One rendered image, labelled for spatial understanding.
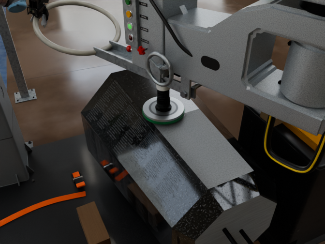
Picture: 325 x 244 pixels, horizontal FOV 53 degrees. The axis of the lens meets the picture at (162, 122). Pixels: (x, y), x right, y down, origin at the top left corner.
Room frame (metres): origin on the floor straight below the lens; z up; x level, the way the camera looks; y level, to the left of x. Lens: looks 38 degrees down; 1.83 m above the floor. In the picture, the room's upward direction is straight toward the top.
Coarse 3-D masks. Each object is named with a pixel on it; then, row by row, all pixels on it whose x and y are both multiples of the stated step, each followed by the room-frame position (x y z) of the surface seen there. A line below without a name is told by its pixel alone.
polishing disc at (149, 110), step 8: (144, 104) 1.39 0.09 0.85; (152, 104) 1.39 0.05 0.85; (176, 104) 1.39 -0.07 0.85; (144, 112) 1.32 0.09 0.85; (152, 112) 1.32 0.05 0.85; (160, 112) 1.32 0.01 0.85; (168, 112) 1.32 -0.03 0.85; (176, 112) 1.32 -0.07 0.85; (160, 120) 1.26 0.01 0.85; (168, 120) 1.26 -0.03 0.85
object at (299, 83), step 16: (304, 48) 0.87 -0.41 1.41; (320, 48) 0.85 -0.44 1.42; (288, 64) 0.91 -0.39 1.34; (304, 64) 0.86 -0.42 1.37; (320, 64) 0.83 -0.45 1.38; (288, 80) 0.89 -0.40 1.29; (304, 80) 0.85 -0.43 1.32; (320, 80) 0.83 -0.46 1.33; (288, 96) 0.87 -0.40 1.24; (304, 96) 0.84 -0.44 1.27; (320, 96) 0.82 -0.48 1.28
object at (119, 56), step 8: (96, 48) 1.61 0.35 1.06; (112, 48) 1.70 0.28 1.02; (120, 48) 1.65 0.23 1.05; (104, 56) 1.57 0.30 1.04; (112, 56) 1.52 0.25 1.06; (120, 56) 1.60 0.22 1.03; (128, 56) 1.59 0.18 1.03; (120, 64) 1.48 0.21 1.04; (128, 64) 1.44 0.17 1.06; (136, 72) 1.40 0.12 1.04; (144, 72) 1.37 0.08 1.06; (176, 80) 1.24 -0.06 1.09; (176, 88) 1.23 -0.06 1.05; (192, 88) 1.17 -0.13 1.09; (208, 88) 1.25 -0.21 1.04; (184, 96) 1.15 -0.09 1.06; (192, 96) 1.17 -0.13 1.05
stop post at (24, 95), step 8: (0, 8) 2.74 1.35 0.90; (0, 16) 2.74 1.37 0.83; (0, 24) 2.73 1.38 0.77; (0, 32) 2.72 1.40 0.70; (8, 32) 2.74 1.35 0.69; (8, 40) 2.74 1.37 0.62; (8, 48) 2.73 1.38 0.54; (8, 56) 2.72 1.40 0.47; (16, 56) 2.75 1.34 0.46; (16, 64) 2.74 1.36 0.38; (16, 72) 2.73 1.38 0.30; (16, 80) 2.72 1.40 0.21; (24, 80) 2.75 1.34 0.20; (24, 88) 2.74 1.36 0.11; (16, 96) 2.75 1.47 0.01; (24, 96) 2.73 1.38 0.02; (32, 96) 2.75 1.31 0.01
